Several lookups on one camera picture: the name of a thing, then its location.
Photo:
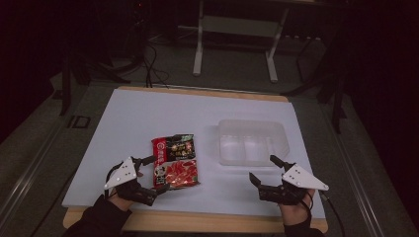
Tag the black metal stand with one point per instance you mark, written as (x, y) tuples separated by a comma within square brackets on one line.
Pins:
[(338, 98), (66, 85)]

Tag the white metal frame stand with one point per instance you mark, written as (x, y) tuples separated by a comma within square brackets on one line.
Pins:
[(198, 49)]

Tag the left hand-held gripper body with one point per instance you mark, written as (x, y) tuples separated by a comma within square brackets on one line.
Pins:
[(122, 173)]

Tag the grey metal floor rail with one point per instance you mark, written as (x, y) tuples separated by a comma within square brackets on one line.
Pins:
[(23, 177), (359, 177)]

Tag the red and black food packet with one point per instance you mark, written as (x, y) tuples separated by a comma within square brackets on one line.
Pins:
[(176, 161)]

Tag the clear plastic container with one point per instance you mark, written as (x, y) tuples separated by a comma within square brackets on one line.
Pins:
[(252, 141)]

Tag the person's right hand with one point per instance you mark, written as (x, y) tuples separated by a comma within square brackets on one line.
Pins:
[(294, 213)]

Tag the white table mat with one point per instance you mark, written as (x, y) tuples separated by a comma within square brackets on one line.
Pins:
[(158, 112)]

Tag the black floor bracket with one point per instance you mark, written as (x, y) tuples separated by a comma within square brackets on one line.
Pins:
[(79, 121)]

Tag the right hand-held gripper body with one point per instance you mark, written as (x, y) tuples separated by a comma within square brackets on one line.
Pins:
[(304, 179)]

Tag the person's left hand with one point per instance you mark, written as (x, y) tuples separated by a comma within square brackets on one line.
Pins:
[(121, 201)]

